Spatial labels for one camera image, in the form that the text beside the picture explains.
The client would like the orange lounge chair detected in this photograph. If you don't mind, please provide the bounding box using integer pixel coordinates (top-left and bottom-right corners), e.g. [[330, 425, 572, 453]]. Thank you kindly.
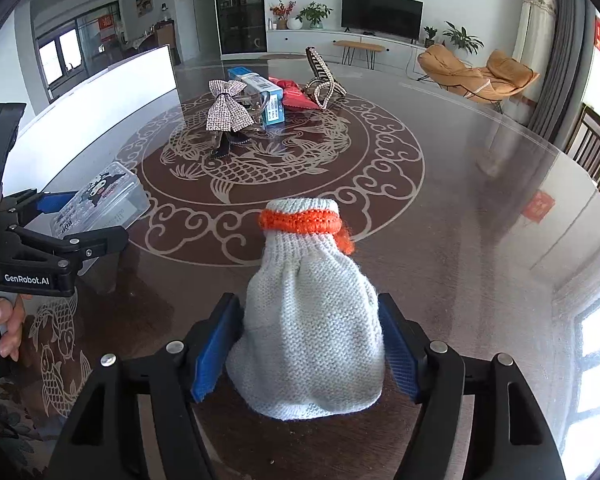
[[417, 44, 540, 114]]

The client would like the white and blue ointment carton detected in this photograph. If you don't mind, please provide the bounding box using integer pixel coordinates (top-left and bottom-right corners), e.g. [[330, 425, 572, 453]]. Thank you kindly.
[[228, 66, 285, 126]]

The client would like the black television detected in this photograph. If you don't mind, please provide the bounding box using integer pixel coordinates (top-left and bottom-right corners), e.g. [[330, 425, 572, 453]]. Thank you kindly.
[[341, 0, 424, 41]]

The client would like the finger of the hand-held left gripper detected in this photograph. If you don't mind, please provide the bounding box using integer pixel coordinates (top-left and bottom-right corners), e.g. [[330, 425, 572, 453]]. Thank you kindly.
[[2, 189, 81, 227], [11, 226, 131, 268]]

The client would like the person's left hand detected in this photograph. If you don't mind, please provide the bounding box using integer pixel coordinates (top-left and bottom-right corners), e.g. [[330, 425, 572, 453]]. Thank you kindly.
[[0, 294, 33, 361]]

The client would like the clear cartoon-label floss box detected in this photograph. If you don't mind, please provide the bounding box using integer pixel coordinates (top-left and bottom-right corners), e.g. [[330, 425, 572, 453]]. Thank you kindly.
[[50, 162, 151, 239]]

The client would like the bushy green potted plant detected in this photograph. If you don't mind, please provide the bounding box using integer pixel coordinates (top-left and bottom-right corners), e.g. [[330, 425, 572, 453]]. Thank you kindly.
[[296, 2, 334, 30]]

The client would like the grey curtain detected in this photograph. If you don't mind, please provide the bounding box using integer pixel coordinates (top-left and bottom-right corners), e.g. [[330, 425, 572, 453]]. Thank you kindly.
[[527, 0, 599, 144]]

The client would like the wooden bench with hairpin legs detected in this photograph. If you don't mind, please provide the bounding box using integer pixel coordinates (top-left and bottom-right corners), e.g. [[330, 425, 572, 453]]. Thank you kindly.
[[333, 40, 385, 67]]

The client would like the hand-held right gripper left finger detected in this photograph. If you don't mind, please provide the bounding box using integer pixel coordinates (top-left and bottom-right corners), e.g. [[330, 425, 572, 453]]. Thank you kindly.
[[47, 292, 245, 480]]

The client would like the white cardboard box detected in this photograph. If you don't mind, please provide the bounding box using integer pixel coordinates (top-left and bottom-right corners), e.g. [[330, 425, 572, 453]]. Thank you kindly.
[[2, 44, 179, 197]]

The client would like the white television cabinet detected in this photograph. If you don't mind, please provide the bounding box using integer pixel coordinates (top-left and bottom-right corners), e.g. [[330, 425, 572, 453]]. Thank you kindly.
[[266, 27, 431, 69]]

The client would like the rhinestone bow hair clip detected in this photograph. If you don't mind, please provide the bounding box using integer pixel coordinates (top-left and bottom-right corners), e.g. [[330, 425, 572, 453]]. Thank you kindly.
[[206, 79, 255, 134]]

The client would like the dark wooden slatted chair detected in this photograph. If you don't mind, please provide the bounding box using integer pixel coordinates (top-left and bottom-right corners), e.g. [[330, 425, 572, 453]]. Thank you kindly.
[[565, 102, 600, 197]]

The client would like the white knit glove orange cuff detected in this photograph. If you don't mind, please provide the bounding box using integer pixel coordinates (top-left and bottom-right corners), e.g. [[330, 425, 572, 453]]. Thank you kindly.
[[225, 198, 385, 421]]

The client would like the white sheer curtain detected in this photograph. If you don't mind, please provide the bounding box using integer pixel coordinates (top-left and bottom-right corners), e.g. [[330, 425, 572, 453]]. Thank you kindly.
[[512, 0, 559, 77]]

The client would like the red snack packet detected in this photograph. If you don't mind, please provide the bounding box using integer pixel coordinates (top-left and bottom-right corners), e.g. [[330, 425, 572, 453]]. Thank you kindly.
[[268, 76, 321, 111]]

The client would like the black glass display cabinet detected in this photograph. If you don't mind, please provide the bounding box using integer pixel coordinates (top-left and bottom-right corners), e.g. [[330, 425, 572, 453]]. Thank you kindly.
[[212, 0, 269, 56]]

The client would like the clear hair claw clip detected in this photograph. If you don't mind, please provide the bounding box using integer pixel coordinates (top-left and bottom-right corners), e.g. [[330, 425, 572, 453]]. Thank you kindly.
[[240, 87, 271, 114]]

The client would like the black hair claw clip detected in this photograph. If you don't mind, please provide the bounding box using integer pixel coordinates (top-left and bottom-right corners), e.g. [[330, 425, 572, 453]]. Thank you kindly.
[[207, 127, 269, 161]]

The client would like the red flower arrangement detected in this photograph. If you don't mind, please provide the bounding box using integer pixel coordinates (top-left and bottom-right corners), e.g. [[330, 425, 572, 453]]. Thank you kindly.
[[270, 0, 297, 30]]

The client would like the dining table with chairs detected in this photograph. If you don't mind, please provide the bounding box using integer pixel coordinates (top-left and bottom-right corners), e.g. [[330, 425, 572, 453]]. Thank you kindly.
[[125, 19, 179, 64]]

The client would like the brown studded hair claw clip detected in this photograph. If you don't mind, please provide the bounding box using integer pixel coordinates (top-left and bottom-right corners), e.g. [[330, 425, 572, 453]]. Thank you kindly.
[[302, 46, 348, 110]]

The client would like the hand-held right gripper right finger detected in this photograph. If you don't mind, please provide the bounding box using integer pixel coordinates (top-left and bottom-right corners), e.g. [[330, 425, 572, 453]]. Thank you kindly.
[[377, 292, 567, 480]]

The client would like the floral cushioned chair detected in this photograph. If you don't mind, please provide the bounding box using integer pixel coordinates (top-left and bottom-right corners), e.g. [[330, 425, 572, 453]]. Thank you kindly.
[[0, 377, 56, 480]]

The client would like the large-leaf potted plant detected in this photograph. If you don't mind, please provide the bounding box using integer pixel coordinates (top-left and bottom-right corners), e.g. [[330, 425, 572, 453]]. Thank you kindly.
[[442, 21, 485, 56]]

